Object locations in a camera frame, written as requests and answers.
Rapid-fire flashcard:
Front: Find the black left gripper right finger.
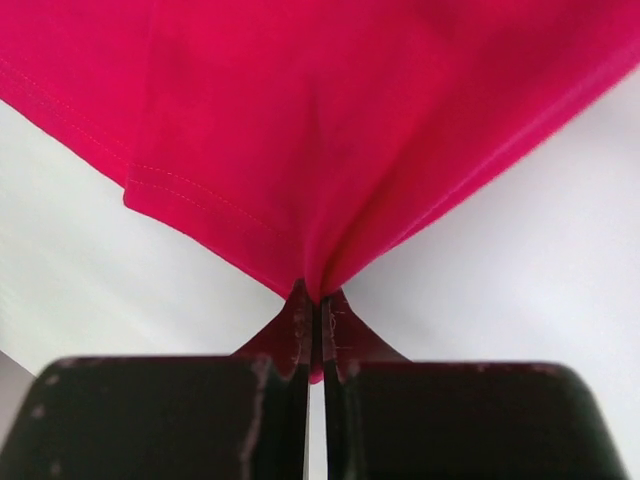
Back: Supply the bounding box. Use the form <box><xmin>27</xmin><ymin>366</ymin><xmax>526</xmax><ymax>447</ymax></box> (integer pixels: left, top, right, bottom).
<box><xmin>319</xmin><ymin>292</ymin><xmax>628</xmax><ymax>479</ymax></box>

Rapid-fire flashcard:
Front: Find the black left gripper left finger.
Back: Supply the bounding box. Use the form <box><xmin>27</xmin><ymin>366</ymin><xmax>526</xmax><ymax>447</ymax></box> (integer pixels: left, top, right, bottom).
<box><xmin>1</xmin><ymin>282</ymin><xmax>314</xmax><ymax>479</ymax></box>

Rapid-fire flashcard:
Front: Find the red t shirt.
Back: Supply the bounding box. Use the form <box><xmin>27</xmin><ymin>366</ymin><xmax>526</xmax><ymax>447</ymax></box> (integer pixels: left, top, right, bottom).
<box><xmin>1</xmin><ymin>1</ymin><xmax>639</xmax><ymax>372</ymax></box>

